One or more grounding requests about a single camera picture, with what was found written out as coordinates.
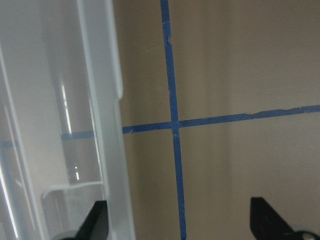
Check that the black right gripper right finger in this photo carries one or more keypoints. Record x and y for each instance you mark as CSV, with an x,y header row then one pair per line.
x,y
266,223

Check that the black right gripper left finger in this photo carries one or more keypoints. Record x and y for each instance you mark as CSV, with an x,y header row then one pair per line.
x,y
96,224

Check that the clear plastic storage box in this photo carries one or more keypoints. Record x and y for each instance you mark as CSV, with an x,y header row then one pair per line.
x,y
61,138

